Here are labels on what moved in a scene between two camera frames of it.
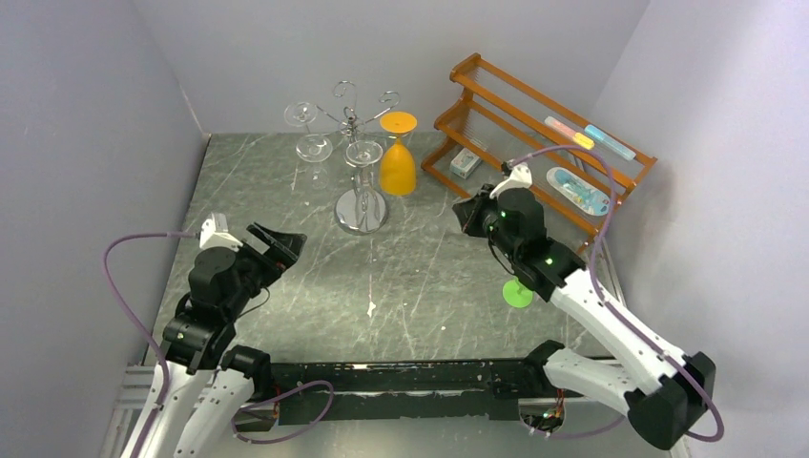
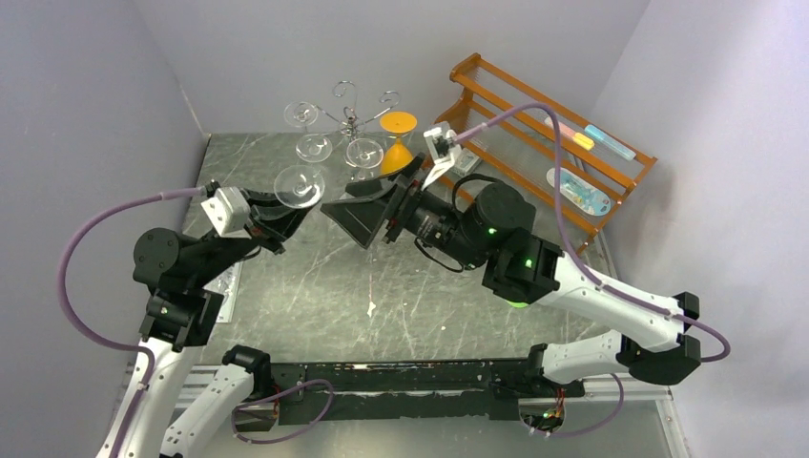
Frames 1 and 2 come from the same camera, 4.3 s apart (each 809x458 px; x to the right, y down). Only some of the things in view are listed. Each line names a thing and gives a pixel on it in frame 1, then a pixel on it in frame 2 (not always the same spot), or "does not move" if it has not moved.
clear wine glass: [300, 114] does not move
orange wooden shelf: [504, 133] does not move
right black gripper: [471, 213] -> [400, 207]
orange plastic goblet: [398, 173] does not move
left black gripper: [284, 250] -> [270, 220]
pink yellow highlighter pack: [568, 132] does not move
